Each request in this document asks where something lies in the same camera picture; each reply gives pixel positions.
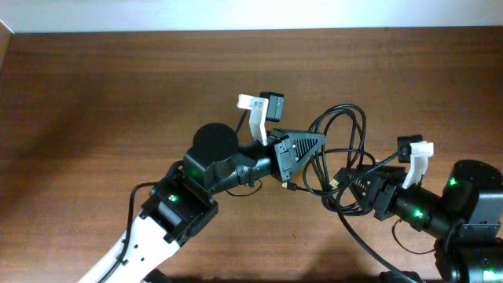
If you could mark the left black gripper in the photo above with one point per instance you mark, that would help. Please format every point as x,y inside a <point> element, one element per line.
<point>288,159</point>

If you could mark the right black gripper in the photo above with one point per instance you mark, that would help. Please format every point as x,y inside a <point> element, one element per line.
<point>383,196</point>

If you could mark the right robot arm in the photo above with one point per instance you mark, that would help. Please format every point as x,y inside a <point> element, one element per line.
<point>464,220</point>

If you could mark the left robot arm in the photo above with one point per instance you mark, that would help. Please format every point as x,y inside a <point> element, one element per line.
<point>182,203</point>

